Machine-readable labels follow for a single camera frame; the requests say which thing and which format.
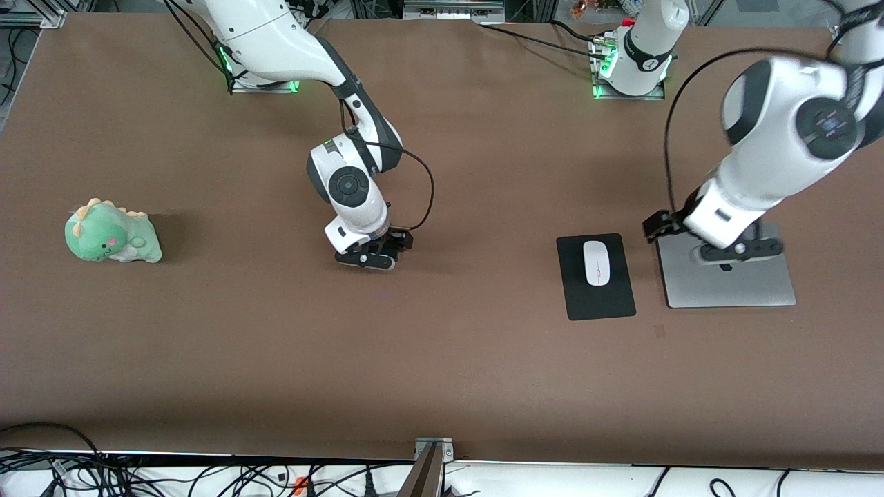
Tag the orange plug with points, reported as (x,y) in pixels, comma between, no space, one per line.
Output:
(300,485)

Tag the white computer mouse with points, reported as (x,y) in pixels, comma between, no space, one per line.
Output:
(597,262)

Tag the metal bracket post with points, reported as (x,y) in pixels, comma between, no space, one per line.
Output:
(429,462)

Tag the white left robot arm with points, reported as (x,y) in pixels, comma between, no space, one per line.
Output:
(760,166)

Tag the silver laptop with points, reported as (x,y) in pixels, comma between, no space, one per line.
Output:
(732,286)

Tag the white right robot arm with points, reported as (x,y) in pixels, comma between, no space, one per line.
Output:
(276,34)

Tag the aluminium profile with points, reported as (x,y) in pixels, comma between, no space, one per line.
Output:
(31,17)

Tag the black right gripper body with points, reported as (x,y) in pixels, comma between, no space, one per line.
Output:
(394,241)

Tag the metal frame rail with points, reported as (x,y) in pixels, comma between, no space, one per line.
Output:
(452,10)

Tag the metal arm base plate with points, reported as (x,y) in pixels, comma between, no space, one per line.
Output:
(269,88)
(615,95)

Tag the black mouse pad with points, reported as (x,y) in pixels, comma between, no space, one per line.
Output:
(597,304)

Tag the green dinosaur plush toy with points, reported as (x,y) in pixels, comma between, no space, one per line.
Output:
(110,238)

